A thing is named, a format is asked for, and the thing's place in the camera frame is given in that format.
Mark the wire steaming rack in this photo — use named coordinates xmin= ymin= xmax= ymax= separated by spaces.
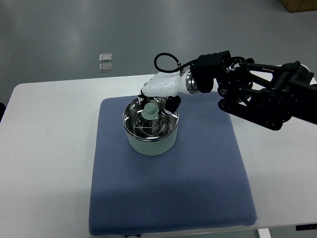
xmin=133 ymin=116 xmax=170 ymax=138

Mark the white table leg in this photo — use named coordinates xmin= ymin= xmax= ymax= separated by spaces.
xmin=257 ymin=228 xmax=271 ymax=238

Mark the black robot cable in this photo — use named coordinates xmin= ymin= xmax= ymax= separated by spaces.
xmin=154 ymin=52 xmax=196 ymax=75

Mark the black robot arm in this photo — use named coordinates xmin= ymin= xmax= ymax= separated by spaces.
xmin=190 ymin=51 xmax=317 ymax=130

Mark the upper metal floor plate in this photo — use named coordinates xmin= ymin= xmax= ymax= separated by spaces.
xmin=99 ymin=53 xmax=112 ymax=62

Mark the green pot steel interior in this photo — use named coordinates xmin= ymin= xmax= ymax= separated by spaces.
xmin=126 ymin=102 xmax=178 ymax=156

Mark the brown cardboard box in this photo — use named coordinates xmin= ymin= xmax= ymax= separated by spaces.
xmin=280 ymin=0 xmax=317 ymax=13

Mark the black object table edge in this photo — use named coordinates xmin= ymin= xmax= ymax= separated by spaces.
xmin=296 ymin=224 xmax=317 ymax=231

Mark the glass lid green knob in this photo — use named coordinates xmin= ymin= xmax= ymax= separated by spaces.
xmin=123 ymin=98 xmax=179 ymax=142

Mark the dark object left edge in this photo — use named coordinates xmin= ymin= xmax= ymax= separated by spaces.
xmin=0 ymin=102 xmax=6 ymax=121

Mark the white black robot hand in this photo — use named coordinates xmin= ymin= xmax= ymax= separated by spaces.
xmin=138 ymin=70 xmax=199 ymax=115

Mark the blue textured mat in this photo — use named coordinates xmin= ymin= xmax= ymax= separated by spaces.
xmin=89 ymin=92 xmax=257 ymax=236

